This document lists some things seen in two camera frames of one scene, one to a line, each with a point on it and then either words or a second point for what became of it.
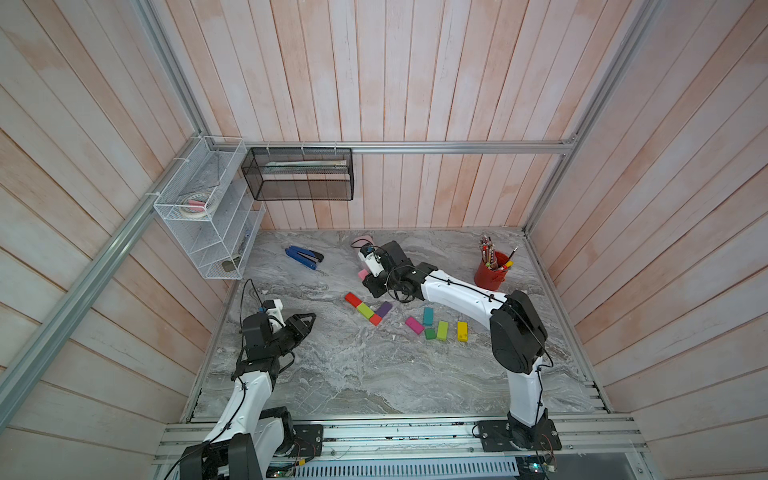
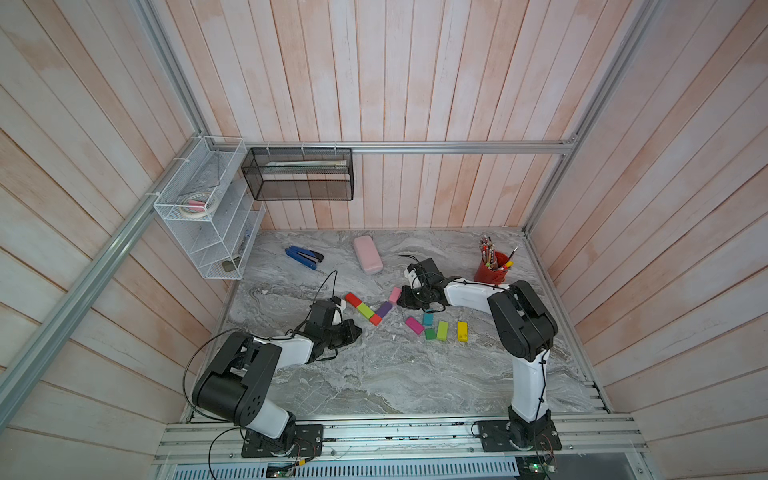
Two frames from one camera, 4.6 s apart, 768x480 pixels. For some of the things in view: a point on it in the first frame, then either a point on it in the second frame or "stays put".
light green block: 442,332 stays put
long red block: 351,298 stays put
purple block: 384,309 stays put
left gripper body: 289,336 -> 337,336
